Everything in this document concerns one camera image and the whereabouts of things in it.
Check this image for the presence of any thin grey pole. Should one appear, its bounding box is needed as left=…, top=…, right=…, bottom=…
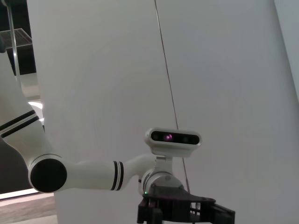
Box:
left=6, top=0, right=20, bottom=77

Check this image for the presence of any dark grated panel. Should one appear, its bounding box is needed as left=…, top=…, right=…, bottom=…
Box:
left=0, top=28, right=33, bottom=50

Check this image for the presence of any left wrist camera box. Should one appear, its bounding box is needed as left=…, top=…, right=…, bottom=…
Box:
left=144, top=127, right=203, bottom=157

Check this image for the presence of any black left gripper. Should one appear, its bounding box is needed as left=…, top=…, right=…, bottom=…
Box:
left=136, top=185, right=236, bottom=224

